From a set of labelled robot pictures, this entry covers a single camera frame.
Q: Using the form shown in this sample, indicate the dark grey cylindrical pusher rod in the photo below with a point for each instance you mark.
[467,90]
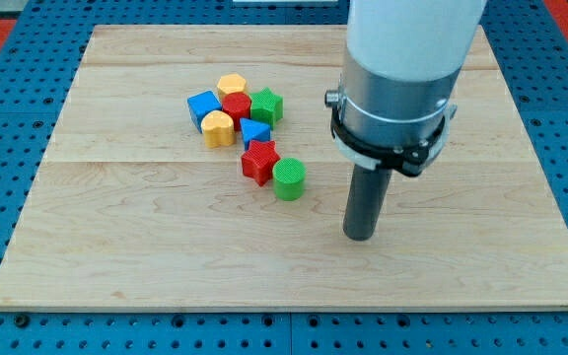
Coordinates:
[367,193]

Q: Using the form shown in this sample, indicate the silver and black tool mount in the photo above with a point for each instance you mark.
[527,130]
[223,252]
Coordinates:
[381,123]

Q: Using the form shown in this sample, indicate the green cylinder block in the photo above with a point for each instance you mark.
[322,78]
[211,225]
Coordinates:
[289,176]

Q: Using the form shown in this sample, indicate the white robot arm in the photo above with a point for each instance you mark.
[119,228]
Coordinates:
[412,39]

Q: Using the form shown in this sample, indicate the blue cube block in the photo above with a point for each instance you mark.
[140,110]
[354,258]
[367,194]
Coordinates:
[200,105]

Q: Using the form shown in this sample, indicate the red star block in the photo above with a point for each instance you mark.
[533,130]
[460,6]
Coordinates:
[258,161]

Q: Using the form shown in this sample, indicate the green star block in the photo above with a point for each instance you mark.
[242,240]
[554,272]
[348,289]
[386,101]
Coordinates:
[266,107]

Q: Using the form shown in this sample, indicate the blue triangle block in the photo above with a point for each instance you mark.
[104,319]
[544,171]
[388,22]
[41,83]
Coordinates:
[254,130]

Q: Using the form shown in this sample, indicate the red cylinder block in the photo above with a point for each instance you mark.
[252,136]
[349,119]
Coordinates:
[237,106]

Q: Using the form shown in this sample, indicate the yellow heart block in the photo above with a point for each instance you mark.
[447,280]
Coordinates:
[218,129]

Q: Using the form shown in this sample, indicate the yellow hexagon block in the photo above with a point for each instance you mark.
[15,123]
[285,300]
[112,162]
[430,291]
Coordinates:
[231,83]

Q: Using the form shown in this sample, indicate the wooden board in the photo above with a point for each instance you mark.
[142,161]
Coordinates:
[130,212]

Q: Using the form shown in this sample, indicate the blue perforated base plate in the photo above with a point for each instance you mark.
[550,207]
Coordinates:
[37,65]

